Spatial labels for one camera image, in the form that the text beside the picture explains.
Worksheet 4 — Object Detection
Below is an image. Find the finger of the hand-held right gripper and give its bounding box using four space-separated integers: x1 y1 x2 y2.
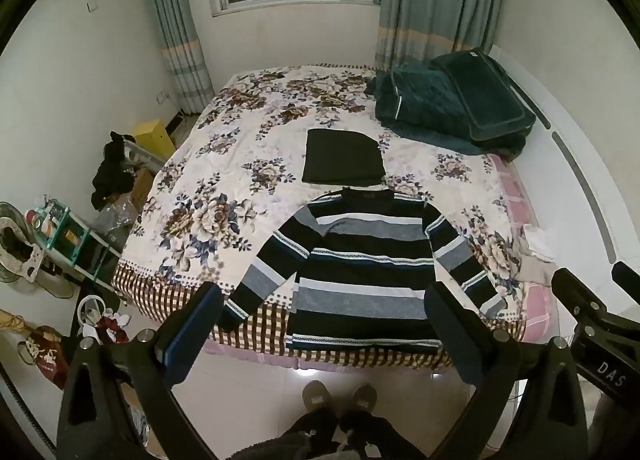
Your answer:
611 261 640 293
551 267 610 325

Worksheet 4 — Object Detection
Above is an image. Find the person's right leg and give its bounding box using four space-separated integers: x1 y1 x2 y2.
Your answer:
340 410 417 460

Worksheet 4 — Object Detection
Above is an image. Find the red printed bag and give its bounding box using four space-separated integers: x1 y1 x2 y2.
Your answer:
19 325 71 391

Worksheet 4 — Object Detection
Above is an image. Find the dark folded garment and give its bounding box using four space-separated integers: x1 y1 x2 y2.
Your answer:
301 129 387 187

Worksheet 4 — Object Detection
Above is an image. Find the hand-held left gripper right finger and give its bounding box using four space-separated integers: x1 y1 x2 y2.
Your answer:
423 281 588 460

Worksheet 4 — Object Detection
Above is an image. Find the person's right slipper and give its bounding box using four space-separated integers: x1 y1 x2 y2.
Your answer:
350 384 379 415

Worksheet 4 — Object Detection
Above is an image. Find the person's right forearm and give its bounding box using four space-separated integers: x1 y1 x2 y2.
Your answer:
590 390 640 460

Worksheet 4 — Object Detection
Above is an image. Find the pink checkered bed sheet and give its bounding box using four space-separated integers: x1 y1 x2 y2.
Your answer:
487 154 562 347

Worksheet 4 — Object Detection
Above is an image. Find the teal storage rack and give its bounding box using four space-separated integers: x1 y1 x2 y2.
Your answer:
34 196 123 291

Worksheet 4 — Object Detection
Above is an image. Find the yellow box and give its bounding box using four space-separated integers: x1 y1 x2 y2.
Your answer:
132 120 176 161

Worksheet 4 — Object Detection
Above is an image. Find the white crumpled cloth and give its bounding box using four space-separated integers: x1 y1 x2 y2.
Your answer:
519 222 559 287

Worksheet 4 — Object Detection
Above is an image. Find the person's left leg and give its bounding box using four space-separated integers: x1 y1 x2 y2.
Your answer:
234 407 342 460

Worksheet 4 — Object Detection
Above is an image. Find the floor fan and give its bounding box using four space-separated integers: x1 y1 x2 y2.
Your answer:
0 201 77 299

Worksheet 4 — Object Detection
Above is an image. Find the person's leg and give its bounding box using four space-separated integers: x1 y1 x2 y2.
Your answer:
234 407 342 460
340 410 417 460

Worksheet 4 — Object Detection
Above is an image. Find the floral blanket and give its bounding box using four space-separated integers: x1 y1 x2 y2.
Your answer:
111 64 528 372

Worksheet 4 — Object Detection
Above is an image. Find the striped knit sweater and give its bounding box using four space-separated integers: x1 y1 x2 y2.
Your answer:
216 188 506 353

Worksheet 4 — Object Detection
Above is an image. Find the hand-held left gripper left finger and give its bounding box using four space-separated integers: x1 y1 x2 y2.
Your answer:
56 281 224 460

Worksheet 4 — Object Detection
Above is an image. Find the black hanging clothing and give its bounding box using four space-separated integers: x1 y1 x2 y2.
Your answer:
91 131 137 209

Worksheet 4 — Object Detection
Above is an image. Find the dark green quilt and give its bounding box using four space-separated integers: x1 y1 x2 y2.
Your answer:
366 62 528 163

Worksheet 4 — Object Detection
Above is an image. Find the grey metal frame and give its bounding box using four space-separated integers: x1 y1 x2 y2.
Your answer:
122 136 168 168

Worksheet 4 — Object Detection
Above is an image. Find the clear plastic bag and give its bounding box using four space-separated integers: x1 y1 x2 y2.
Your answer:
92 195 139 247

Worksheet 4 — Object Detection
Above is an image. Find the dark green pillow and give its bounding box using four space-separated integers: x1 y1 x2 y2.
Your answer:
432 47 537 141

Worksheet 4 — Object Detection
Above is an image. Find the white curved headboard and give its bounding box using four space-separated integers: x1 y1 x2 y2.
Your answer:
487 44 640 293

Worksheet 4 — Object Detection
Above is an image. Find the cardboard box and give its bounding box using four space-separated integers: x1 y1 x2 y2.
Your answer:
130 167 156 207

